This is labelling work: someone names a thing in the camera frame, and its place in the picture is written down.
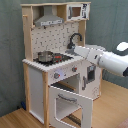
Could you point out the white toy microwave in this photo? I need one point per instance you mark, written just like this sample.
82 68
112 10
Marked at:
78 11

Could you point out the small metal toy pot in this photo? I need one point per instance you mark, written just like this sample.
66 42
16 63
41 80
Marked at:
45 56

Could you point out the grey toy sink basin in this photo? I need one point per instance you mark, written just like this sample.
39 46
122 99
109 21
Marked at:
71 51

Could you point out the black toy faucet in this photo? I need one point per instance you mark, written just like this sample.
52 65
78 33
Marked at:
75 38

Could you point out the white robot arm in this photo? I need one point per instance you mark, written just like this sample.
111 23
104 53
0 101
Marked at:
113 63

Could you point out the left red stove knob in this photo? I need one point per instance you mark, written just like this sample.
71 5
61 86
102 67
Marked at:
56 75

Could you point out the wooden toy kitchen playset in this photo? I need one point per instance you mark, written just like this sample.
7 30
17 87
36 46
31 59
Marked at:
39 78

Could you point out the red stove knob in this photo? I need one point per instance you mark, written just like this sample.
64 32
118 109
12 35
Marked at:
56 75
74 69

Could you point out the right red stove knob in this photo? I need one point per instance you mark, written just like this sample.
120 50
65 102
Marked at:
74 69

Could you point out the black toy stovetop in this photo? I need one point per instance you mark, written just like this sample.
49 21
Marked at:
57 58

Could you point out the white toy oven door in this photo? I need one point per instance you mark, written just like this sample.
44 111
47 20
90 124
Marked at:
62 103

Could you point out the grey cabinet door handle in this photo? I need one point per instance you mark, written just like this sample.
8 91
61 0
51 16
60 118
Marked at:
84 83

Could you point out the grey toy ice dispenser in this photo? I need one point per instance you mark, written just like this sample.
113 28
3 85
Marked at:
91 73

